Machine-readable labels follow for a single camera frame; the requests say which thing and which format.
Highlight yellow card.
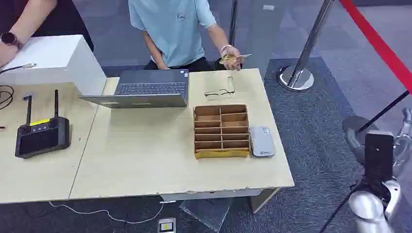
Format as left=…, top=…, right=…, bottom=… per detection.
left=220, top=54, right=238, bottom=65

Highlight wooden card box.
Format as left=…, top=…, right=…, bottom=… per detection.
left=193, top=104, right=251, bottom=160

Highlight black-rimmed eyeglasses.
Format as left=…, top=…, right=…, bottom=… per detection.
left=204, top=76, right=236, bottom=98

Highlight grey flat case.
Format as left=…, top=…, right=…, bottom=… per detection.
left=249, top=126, right=276, bottom=158

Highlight grey laptop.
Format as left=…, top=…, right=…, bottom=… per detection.
left=79, top=69, right=190, bottom=109

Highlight person in pale blue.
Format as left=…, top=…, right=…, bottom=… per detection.
left=128, top=0, right=245, bottom=71

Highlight clear plastic sheet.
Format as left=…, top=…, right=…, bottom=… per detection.
left=179, top=198, right=233, bottom=232

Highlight pale desk leg panel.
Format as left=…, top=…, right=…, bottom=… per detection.
left=249, top=188, right=281, bottom=214

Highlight floor socket plate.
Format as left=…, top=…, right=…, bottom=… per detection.
left=157, top=217, right=177, bottom=233

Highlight white box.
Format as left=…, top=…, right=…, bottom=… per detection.
left=0, top=34, right=107, bottom=96

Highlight black remote controller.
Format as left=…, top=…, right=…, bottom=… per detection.
left=15, top=89, right=71, bottom=159

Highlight person in dark top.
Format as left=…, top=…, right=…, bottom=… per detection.
left=0, top=0, right=95, bottom=68

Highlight black stanchion with round base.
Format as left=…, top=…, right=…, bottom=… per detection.
left=342, top=91, right=410, bottom=147

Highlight red barrier belt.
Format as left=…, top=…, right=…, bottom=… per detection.
left=339, top=0, right=412, bottom=94

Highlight dark wristwatch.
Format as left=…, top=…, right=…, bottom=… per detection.
left=0, top=31, right=24, bottom=50

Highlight chrome stanchion post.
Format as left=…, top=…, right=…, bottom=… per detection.
left=277, top=0, right=334, bottom=92

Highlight white floor cable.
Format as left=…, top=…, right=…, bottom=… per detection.
left=48, top=200, right=177, bottom=225

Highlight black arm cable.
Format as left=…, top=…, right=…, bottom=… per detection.
left=318, top=183, right=365, bottom=233

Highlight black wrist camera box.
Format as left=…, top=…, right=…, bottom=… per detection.
left=364, top=131, right=395, bottom=183

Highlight black cable with pale plug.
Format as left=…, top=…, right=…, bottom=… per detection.
left=0, top=63, right=37, bottom=75

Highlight coiled black cable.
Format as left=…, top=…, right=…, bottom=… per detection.
left=0, top=85, right=15, bottom=111

